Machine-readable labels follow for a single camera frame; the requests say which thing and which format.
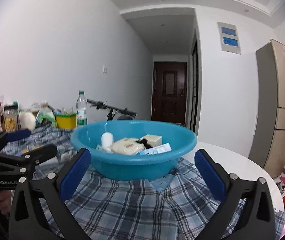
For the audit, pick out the clear water bottle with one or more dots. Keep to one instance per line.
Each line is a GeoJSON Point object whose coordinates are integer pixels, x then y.
{"type": "Point", "coordinates": [81, 115]}

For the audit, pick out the clear jar of yellow snacks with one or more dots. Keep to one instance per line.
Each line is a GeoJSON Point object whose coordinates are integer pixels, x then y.
{"type": "Point", "coordinates": [11, 120]}

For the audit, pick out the white bottle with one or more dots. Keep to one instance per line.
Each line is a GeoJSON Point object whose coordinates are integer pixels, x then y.
{"type": "Point", "coordinates": [107, 141]}

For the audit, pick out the blue plaid cloth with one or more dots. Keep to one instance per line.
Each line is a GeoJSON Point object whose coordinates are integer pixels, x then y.
{"type": "Point", "coordinates": [132, 205]}

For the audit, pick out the grey plush toy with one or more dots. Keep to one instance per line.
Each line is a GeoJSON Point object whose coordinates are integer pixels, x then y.
{"type": "Point", "coordinates": [66, 157]}

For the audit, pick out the wall electrical panel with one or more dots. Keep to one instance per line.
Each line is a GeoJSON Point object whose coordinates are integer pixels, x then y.
{"type": "Point", "coordinates": [229, 37]}

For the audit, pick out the cream box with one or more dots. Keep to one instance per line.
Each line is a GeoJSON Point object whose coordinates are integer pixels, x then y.
{"type": "Point", "coordinates": [155, 140]}

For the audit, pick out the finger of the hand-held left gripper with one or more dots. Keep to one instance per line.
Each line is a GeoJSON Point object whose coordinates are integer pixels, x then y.
{"type": "Point", "coordinates": [42, 152]}
{"type": "Point", "coordinates": [18, 135]}

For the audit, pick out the dark brown door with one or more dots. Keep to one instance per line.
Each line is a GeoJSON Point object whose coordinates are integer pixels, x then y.
{"type": "Point", "coordinates": [168, 100]}

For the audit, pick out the beige refrigerator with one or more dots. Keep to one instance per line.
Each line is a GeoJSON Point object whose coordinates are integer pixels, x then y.
{"type": "Point", "coordinates": [280, 105]}

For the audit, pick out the white wall switch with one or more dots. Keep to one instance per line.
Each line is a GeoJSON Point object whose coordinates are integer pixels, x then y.
{"type": "Point", "coordinates": [105, 70]}

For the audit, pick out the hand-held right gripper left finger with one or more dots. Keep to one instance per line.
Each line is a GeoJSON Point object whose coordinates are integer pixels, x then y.
{"type": "Point", "coordinates": [75, 175]}

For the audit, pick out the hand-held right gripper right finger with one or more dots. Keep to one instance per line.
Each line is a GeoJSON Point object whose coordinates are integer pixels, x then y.
{"type": "Point", "coordinates": [211, 177]}

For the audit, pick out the blue plastic basin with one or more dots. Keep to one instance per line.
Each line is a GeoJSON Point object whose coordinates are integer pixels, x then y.
{"type": "Point", "coordinates": [132, 165]}

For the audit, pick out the black framed sliding door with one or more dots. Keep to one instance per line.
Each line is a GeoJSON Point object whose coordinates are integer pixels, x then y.
{"type": "Point", "coordinates": [194, 85]}

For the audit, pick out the yellow plastic container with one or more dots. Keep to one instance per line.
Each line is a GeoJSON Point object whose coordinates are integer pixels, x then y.
{"type": "Point", "coordinates": [66, 122]}

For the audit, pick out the green packet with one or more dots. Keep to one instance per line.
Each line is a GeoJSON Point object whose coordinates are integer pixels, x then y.
{"type": "Point", "coordinates": [46, 117]}

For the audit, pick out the black fluffy hair clip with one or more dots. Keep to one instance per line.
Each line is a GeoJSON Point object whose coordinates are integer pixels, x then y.
{"type": "Point", "coordinates": [142, 143]}

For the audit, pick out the white round jar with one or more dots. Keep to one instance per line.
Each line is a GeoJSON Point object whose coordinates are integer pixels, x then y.
{"type": "Point", "coordinates": [27, 121]}

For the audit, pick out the white desktop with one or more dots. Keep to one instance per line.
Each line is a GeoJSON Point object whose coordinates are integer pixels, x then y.
{"type": "Point", "coordinates": [232, 160]}

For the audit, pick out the white tissue pack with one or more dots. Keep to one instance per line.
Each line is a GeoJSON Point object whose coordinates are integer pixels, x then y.
{"type": "Point", "coordinates": [126, 146]}

